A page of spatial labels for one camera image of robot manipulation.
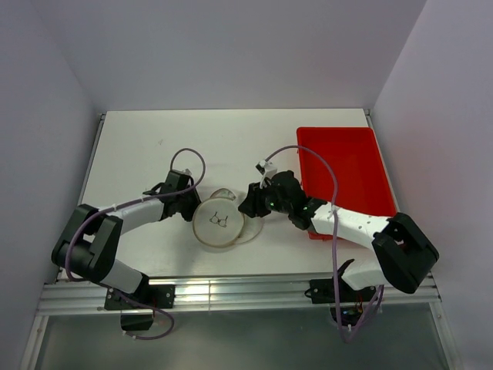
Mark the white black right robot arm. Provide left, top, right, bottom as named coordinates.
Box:
left=238, top=170, right=439, bottom=301

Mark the red plastic tray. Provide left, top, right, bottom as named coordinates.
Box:
left=297, top=127, right=397, bottom=217

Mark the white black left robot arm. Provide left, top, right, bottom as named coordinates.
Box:
left=51, top=170, right=200, bottom=308

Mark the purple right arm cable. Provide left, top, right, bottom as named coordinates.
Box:
left=263, top=144, right=386, bottom=345

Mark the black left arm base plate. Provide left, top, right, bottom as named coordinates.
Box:
left=104, top=283, right=176, bottom=332

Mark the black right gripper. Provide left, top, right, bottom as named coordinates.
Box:
left=238, top=178, right=292, bottom=217

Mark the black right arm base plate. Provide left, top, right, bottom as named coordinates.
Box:
left=304, top=278, right=377, bottom=304

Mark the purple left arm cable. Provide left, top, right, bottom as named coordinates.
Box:
left=65, top=148, right=207, bottom=341

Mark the aluminium mounting rail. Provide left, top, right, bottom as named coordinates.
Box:
left=36, top=271, right=442, bottom=318

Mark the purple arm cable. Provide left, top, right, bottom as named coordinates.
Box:
left=263, top=144, right=386, bottom=345
left=65, top=148, right=207, bottom=341

